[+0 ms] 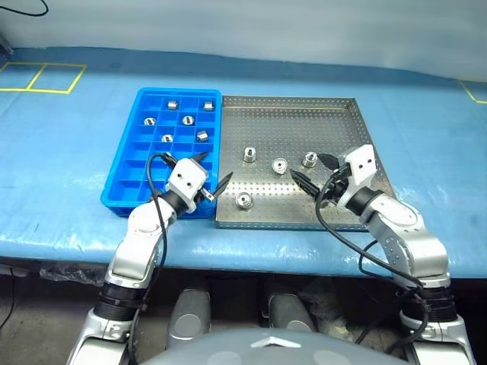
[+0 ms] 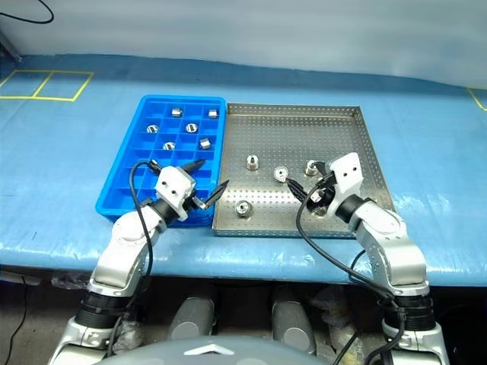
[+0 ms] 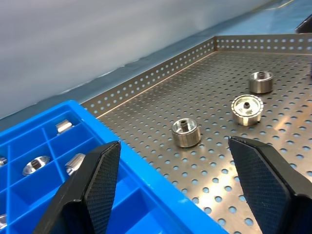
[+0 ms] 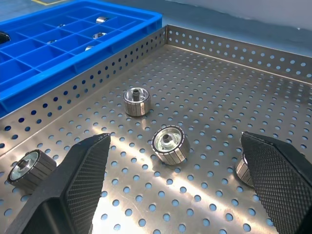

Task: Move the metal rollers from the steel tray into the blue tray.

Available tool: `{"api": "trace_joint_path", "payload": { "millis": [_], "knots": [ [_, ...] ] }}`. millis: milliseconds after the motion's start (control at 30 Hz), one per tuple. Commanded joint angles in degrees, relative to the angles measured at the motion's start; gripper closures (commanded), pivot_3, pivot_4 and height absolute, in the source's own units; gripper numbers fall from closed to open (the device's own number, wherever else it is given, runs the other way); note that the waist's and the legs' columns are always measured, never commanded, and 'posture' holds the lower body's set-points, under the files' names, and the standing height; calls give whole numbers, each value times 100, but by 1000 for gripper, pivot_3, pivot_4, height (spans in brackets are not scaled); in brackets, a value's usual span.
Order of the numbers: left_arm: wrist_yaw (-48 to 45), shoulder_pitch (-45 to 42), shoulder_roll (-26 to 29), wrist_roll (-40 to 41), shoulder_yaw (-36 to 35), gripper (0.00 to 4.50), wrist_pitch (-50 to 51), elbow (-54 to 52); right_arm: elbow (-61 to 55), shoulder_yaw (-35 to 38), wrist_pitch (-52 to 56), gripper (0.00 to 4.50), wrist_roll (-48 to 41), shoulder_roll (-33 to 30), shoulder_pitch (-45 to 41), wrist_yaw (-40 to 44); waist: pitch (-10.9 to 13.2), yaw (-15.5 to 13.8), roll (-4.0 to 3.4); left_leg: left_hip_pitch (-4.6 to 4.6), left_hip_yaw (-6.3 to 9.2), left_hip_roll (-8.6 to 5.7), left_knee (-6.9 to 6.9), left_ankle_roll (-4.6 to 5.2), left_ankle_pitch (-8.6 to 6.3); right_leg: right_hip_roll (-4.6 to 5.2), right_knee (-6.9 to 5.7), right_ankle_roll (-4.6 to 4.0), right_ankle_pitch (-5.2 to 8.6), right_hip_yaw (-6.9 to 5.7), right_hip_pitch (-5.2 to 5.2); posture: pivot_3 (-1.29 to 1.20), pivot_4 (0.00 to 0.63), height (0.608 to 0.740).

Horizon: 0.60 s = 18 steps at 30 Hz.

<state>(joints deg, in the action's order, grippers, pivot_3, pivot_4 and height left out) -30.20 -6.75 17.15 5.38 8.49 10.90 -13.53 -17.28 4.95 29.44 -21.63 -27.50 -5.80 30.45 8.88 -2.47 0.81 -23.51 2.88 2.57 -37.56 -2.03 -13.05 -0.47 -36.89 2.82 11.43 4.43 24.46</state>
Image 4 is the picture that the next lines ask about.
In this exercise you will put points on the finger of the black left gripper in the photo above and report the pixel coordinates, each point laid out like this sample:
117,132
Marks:
3,37

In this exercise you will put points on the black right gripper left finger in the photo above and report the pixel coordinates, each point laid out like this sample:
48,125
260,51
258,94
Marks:
80,185

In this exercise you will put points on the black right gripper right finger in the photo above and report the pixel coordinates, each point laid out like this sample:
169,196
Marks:
280,180

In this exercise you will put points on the blue compartment tray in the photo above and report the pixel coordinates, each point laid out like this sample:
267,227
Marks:
29,80

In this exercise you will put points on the perforated metal tray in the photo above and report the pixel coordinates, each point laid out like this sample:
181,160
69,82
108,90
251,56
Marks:
207,109

